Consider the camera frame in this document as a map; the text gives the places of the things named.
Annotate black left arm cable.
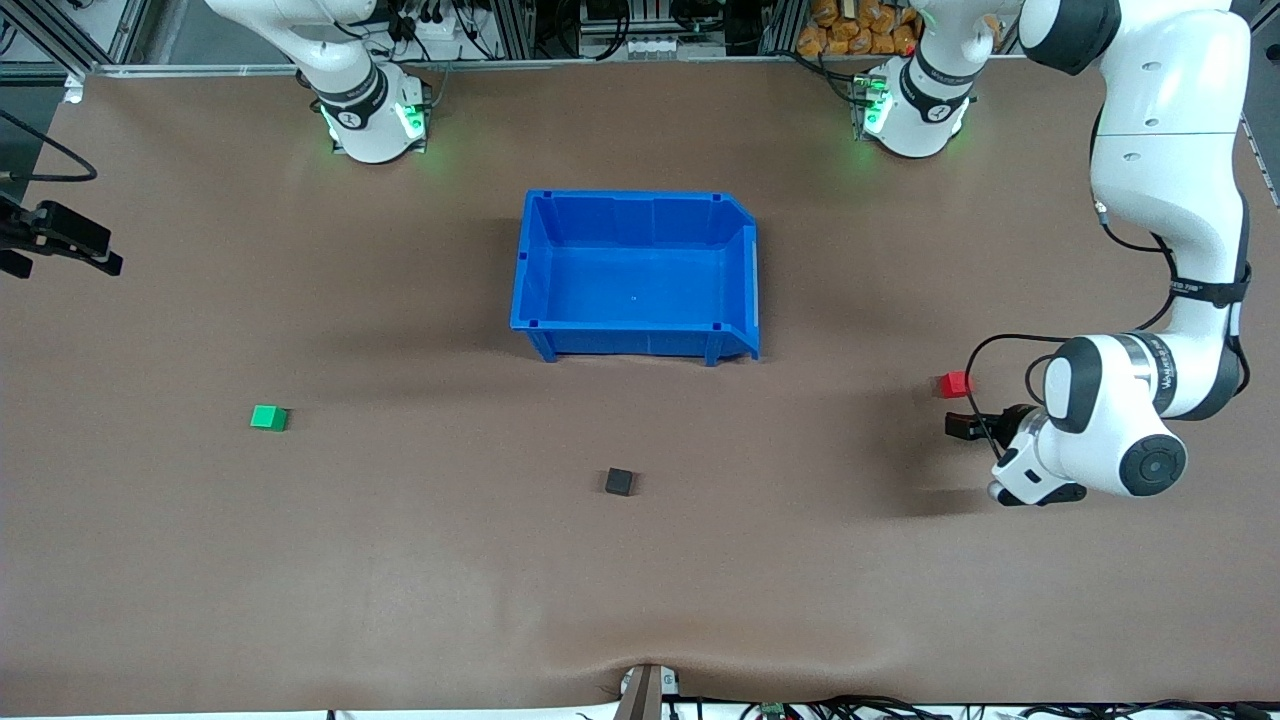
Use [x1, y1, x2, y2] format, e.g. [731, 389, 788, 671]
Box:
[963, 195, 1254, 463]

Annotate aluminium table frame rail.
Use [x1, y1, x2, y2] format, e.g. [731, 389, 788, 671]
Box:
[0, 56, 1031, 79]

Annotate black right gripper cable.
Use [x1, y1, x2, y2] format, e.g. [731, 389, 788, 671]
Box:
[0, 108, 99, 184]

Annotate large table cover mat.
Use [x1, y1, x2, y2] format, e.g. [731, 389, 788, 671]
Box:
[0, 58, 1280, 717]

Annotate white power strip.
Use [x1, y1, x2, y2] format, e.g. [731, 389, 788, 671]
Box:
[398, 8, 463, 43]

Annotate black cable bundle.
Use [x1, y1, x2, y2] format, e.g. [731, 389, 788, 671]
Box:
[680, 694, 1280, 720]

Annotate blue plastic storage bin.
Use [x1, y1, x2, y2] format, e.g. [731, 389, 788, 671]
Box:
[509, 189, 762, 367]

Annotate metal table edge clamp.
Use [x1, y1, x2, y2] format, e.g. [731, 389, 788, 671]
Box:
[618, 663, 683, 720]

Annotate orange packaged snacks pile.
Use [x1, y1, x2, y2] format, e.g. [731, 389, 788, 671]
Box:
[796, 0, 927, 58]

